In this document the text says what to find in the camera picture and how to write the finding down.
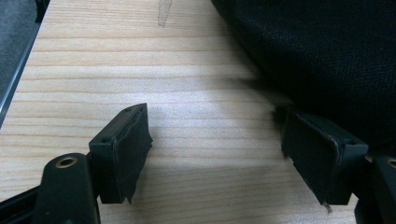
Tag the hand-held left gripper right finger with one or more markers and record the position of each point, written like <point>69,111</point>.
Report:
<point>317,155</point>

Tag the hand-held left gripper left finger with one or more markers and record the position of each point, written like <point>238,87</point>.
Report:
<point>120,155</point>

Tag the black cloth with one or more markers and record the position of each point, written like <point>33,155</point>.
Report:
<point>317,53</point>

